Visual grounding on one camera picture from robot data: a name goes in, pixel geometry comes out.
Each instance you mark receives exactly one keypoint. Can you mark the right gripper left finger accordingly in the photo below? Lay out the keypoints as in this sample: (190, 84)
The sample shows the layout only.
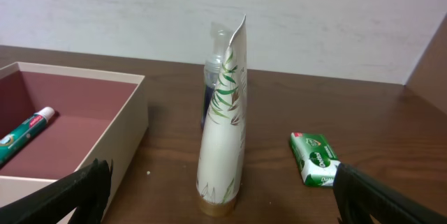
(84, 193)

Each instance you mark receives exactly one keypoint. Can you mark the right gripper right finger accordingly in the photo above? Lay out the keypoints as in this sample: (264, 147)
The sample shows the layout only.
(362, 199)

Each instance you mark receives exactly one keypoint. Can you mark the teal toothpaste tube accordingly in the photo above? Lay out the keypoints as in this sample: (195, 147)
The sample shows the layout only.
(13, 142)

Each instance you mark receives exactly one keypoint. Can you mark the green soap bar pack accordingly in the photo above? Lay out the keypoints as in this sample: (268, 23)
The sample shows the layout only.
(316, 160)

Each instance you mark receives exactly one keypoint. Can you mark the white box pink interior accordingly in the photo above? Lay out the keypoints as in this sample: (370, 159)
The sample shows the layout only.
(99, 115)

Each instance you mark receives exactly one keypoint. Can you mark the white leaf-print lotion tube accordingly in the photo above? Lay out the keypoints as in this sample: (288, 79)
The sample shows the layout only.
(224, 134)

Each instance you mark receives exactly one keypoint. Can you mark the clear pump soap bottle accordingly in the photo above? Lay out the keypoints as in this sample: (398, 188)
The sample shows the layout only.
(221, 36)

